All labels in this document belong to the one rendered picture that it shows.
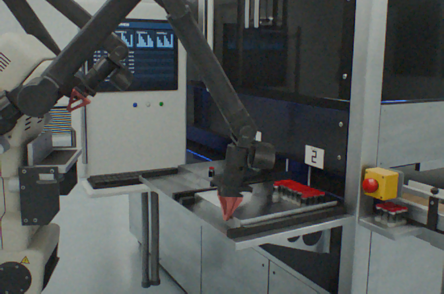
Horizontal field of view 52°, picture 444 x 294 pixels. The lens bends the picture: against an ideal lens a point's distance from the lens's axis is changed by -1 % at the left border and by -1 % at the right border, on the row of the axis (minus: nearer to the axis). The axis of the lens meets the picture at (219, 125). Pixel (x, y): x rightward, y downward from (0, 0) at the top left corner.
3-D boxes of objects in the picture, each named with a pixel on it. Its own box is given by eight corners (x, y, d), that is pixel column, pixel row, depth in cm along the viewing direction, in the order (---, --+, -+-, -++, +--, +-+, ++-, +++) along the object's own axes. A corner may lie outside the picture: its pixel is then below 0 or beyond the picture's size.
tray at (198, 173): (252, 164, 191) (252, 156, 191) (291, 180, 169) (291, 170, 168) (178, 174, 175) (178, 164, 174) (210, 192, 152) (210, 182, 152)
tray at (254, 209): (282, 189, 157) (282, 179, 157) (336, 211, 135) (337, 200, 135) (194, 204, 140) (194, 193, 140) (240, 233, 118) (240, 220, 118)
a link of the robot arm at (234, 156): (226, 139, 123) (231, 142, 118) (250, 143, 125) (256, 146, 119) (221, 164, 124) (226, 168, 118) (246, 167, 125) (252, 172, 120)
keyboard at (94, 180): (176, 171, 207) (176, 166, 207) (187, 178, 195) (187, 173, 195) (86, 180, 190) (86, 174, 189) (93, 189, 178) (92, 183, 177)
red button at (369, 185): (369, 189, 126) (370, 175, 125) (380, 193, 122) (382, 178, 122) (359, 191, 124) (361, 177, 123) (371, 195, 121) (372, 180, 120)
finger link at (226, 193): (239, 224, 121) (245, 190, 120) (216, 224, 117) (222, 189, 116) (226, 216, 127) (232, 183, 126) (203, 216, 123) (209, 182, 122)
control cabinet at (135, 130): (173, 159, 231) (174, 0, 219) (188, 168, 214) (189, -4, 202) (71, 169, 209) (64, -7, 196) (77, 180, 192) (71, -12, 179)
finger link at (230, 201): (246, 224, 122) (253, 190, 121) (224, 224, 118) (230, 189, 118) (233, 216, 128) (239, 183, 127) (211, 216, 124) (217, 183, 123)
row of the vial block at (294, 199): (277, 193, 151) (278, 180, 151) (314, 209, 136) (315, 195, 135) (272, 194, 150) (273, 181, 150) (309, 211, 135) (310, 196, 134)
